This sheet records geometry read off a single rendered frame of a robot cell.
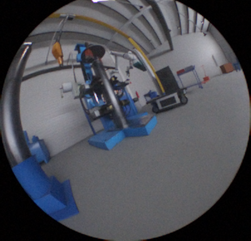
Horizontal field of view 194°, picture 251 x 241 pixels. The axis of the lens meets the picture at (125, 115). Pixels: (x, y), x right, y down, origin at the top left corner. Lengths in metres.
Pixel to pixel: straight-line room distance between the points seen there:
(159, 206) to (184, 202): 0.10
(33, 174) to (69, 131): 2.52
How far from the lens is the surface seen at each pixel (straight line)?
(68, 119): 2.99
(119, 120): 1.18
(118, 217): 0.43
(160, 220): 0.38
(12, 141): 0.64
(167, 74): 1.62
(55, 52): 0.77
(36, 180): 0.62
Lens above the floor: 0.38
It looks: 5 degrees down
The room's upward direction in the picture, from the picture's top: 24 degrees counter-clockwise
